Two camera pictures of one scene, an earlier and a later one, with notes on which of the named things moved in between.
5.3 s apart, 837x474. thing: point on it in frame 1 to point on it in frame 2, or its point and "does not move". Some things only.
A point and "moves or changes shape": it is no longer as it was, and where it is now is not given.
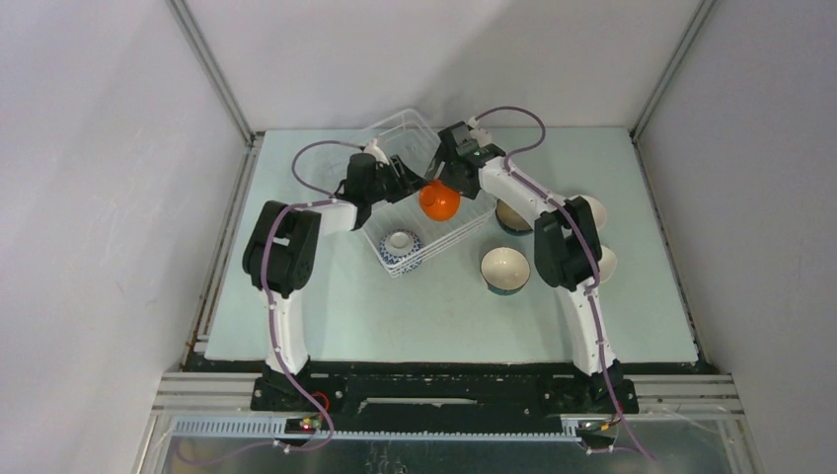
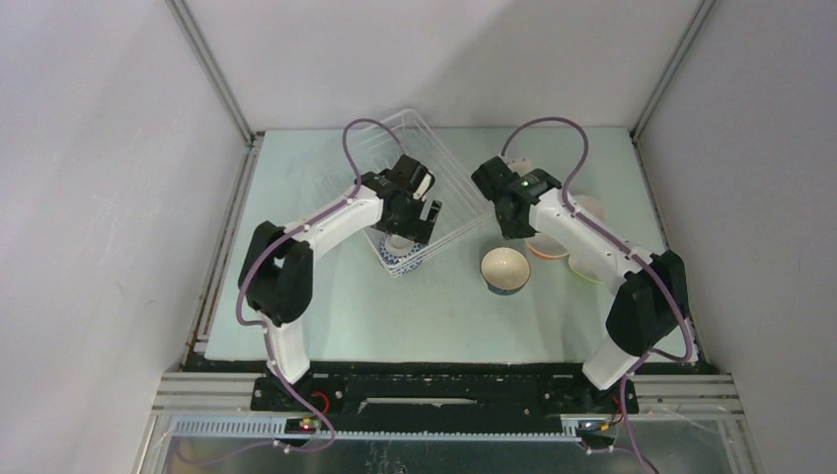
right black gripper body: x=473 y=194 to x=515 y=228
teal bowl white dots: x=504 y=270 does not move
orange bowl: x=439 y=202 moves or changes shape
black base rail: x=538 y=394 does not move
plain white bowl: x=598 y=210 does not move
